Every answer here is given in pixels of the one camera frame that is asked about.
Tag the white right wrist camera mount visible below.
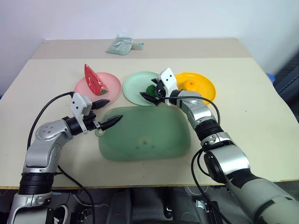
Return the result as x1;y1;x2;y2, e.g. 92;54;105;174
157;68;178;106

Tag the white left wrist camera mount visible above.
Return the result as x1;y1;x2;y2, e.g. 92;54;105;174
71;92;94;135

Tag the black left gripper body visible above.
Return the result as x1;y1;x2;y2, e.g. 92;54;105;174
81;111;101;131

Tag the pale green pouch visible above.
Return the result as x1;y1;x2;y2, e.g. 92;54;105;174
104;35;145;56

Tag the white cable loop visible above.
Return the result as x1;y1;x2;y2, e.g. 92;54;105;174
186;185;211;196

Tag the dark green toy vegetable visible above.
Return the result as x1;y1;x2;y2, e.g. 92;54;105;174
146;84;158;97

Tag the pink plate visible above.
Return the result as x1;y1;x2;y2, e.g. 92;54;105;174
74;71;122;105

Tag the silver metal latch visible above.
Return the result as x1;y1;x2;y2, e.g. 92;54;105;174
195;199;219;210

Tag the red watermelon slice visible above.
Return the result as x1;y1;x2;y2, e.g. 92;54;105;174
84;63;109;96

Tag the translucent green cutting board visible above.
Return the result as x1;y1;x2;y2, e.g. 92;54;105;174
94;106;192;162

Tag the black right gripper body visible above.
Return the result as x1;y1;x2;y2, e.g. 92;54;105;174
154;79;173;105

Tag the pale green plate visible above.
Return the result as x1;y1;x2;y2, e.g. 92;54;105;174
122;71;164;107

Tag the yellow plate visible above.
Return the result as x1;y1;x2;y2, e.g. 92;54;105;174
174;72;217;105

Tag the black and white sneaker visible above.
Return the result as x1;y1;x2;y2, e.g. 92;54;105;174
50;205;71;224

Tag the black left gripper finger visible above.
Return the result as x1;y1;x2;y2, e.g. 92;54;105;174
92;99;111;111
97;115;124;131

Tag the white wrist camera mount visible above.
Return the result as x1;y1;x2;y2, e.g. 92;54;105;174
71;92;94;135
157;68;178;106

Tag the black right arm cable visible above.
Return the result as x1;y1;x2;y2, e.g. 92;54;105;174
157;92;234;224

